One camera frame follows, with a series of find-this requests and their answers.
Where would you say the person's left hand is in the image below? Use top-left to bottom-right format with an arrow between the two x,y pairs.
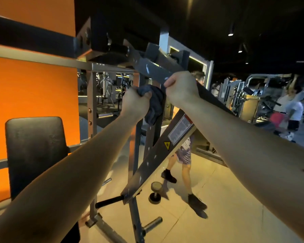
121,87 -> 153,124

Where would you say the person's right hand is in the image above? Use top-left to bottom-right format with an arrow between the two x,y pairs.
163,71 -> 201,109

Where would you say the green cleaning cloth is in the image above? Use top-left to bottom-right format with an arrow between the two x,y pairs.
137,83 -> 167,126

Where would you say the grey steel gym machine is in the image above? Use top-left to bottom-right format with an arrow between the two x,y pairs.
0,12 -> 234,243

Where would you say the person's left forearm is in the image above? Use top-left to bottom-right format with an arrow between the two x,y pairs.
0,114 -> 140,243

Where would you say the person's right forearm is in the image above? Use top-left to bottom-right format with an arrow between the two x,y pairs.
182,96 -> 304,243

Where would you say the black dumbbell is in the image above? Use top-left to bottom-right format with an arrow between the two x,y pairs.
148,182 -> 164,205

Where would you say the chrome weight storage peg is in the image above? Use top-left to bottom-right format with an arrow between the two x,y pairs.
142,216 -> 163,233

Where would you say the white pillar with lit frame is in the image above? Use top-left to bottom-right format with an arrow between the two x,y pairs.
159,33 -> 214,91

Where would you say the grey cable machine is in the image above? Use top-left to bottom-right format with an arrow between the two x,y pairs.
218,73 -> 289,125

